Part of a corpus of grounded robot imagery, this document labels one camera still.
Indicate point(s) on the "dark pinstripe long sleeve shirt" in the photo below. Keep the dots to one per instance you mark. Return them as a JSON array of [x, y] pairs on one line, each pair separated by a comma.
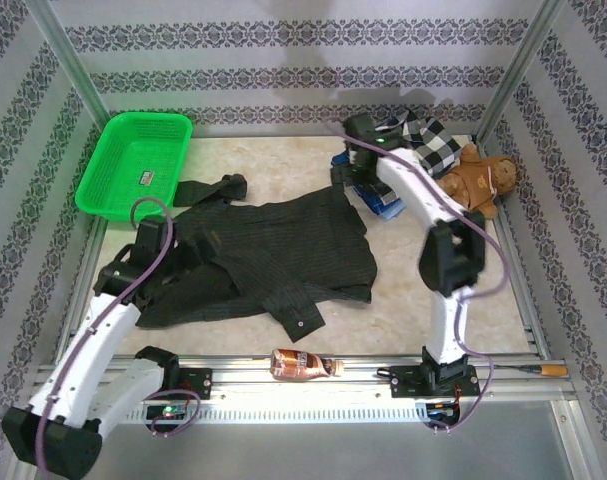
[[293, 240]]

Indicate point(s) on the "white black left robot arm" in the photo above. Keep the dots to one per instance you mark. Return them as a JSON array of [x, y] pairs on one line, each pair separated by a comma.
[[98, 340]]

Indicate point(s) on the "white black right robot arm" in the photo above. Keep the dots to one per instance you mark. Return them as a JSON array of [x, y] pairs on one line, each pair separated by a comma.
[[418, 190]]

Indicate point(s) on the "dark blue folded shirt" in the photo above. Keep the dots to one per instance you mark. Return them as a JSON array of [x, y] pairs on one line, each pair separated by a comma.
[[370, 197]]

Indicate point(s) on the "black white checkered shirt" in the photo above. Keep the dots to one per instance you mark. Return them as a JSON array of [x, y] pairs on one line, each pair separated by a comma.
[[433, 145]]

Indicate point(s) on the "green plastic basket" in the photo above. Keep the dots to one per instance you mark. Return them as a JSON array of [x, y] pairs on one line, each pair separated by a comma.
[[128, 165]]

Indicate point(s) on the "brown teddy bear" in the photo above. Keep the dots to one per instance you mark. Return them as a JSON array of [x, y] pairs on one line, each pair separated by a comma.
[[475, 182]]

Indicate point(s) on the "brown drink bottle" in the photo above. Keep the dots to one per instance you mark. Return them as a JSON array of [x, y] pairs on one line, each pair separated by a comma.
[[298, 365]]

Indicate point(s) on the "small circuit board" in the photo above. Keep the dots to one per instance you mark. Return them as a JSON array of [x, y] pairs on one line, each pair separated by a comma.
[[440, 411], [168, 411]]

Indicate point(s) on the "aluminium side rail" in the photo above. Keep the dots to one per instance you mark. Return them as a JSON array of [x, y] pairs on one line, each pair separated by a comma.
[[89, 252], [525, 300]]

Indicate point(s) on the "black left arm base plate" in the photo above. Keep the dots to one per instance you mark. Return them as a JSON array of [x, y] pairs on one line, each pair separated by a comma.
[[198, 382]]

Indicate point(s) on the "aluminium frame post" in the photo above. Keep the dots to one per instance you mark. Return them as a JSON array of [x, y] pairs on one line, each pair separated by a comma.
[[68, 55], [518, 65]]

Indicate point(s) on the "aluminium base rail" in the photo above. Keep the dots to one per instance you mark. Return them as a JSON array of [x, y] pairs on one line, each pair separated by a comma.
[[333, 390]]

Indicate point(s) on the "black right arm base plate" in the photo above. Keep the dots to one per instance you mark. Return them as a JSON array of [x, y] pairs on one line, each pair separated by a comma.
[[403, 382]]

